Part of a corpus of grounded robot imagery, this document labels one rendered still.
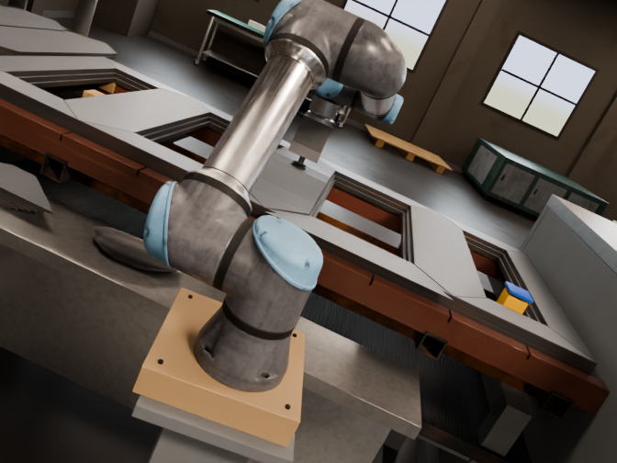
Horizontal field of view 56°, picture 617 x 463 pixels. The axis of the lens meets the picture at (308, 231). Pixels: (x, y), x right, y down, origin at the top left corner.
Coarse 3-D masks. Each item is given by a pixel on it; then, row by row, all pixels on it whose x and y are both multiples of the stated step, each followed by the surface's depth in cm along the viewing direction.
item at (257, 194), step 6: (252, 192) 130; (258, 192) 132; (258, 198) 128; (264, 198) 130; (270, 198) 131; (276, 198) 133; (270, 204) 128; (276, 204) 130; (282, 204) 131; (288, 204) 133; (288, 210) 129; (294, 210) 131; (300, 210) 133
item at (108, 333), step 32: (0, 256) 129; (0, 288) 131; (32, 288) 130; (64, 288) 128; (0, 320) 133; (32, 320) 132; (64, 320) 131; (96, 320) 129; (128, 320) 128; (160, 320) 127; (32, 352) 135; (64, 352) 133; (96, 352) 132; (128, 352) 131; (96, 384) 134; (128, 384) 133; (320, 416) 128; (352, 416) 127; (320, 448) 130; (352, 448) 129
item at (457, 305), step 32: (0, 96) 127; (64, 128) 127; (160, 128) 149; (192, 128) 172; (224, 128) 187; (160, 160) 126; (352, 192) 186; (352, 256) 125; (416, 288) 125; (480, 320) 125; (544, 352) 125
